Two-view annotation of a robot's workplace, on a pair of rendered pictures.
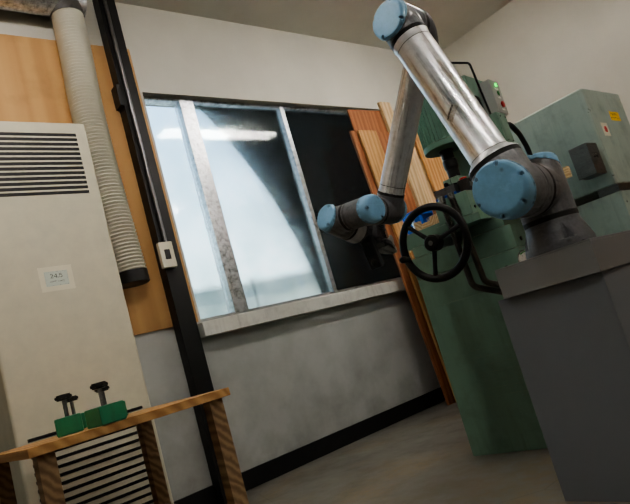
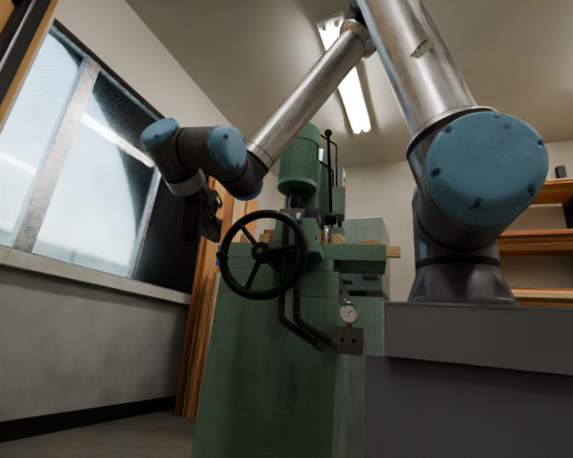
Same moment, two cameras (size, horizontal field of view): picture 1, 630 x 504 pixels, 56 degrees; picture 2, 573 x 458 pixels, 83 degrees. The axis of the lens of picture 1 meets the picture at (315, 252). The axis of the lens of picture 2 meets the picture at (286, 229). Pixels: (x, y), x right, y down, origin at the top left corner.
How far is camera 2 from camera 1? 1.25 m
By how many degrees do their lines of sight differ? 25
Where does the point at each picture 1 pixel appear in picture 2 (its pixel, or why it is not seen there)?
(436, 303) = (226, 323)
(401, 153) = (293, 117)
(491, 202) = (465, 173)
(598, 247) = not seen: outside the picture
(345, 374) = (96, 356)
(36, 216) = not seen: outside the picture
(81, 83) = not seen: outside the picture
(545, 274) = (489, 342)
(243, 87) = (150, 93)
